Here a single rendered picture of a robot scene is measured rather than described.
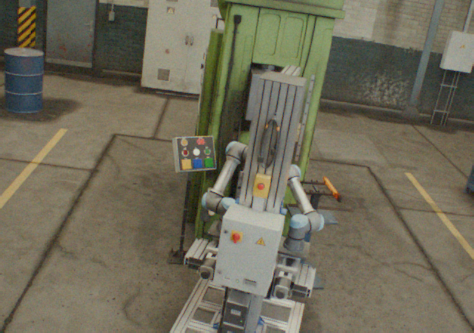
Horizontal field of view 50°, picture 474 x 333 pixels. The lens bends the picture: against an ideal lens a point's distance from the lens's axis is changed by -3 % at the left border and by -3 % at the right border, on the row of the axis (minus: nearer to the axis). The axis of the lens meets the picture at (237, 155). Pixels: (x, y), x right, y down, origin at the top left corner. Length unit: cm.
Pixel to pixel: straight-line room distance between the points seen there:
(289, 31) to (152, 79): 571
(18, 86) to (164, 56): 283
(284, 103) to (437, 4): 822
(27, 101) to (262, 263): 584
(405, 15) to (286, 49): 653
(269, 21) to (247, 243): 202
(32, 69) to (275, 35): 467
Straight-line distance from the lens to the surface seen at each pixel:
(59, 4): 1066
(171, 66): 973
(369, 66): 1073
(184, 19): 956
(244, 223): 302
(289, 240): 363
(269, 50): 441
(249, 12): 434
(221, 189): 370
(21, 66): 816
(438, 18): 1101
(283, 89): 293
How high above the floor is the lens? 266
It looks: 21 degrees down
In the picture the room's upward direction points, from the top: 9 degrees clockwise
